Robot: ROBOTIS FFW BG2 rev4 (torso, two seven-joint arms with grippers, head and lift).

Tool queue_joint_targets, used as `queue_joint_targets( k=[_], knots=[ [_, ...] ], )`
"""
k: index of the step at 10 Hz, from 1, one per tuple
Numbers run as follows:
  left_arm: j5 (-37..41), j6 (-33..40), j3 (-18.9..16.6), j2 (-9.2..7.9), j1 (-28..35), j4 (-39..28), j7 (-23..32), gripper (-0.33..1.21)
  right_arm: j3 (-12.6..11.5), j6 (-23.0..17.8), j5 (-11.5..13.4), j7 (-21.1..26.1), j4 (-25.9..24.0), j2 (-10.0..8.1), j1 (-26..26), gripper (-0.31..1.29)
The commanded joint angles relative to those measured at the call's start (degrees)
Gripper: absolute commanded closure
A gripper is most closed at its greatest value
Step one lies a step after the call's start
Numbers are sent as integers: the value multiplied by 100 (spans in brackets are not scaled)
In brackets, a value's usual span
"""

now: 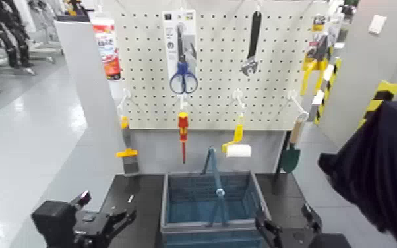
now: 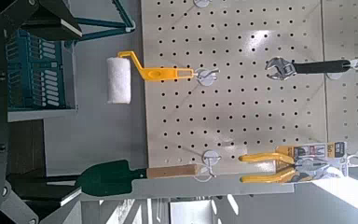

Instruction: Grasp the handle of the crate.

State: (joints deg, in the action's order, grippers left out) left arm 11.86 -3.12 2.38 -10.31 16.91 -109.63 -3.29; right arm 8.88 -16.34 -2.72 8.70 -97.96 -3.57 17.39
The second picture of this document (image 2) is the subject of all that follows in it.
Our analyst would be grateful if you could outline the paint roller with yellow handle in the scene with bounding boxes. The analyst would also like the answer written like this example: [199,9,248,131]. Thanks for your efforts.
[105,50,196,105]

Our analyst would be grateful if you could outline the teal plastic crate with handle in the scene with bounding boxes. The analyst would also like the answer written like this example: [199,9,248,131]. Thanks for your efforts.
[6,0,137,123]

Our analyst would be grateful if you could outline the light grey pegboard stand panel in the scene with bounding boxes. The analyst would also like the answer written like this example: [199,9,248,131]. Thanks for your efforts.
[43,40,296,201]

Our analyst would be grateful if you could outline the green trowel with wooden handle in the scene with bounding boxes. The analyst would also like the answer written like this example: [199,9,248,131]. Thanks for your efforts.
[74,159,199,198]

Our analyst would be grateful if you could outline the yellow handled pliers in package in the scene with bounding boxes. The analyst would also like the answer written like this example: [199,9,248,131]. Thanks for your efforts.
[238,142,350,185]

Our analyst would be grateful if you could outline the beige pegboard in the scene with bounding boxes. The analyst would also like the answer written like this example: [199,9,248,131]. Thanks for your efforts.
[140,0,358,175]

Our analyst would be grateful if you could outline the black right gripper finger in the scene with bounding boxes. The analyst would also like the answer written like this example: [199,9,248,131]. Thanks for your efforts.
[21,0,84,42]
[7,175,82,220]

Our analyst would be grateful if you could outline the adjustable wrench with black handle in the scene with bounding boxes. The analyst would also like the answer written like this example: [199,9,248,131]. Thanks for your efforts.
[264,56,352,81]

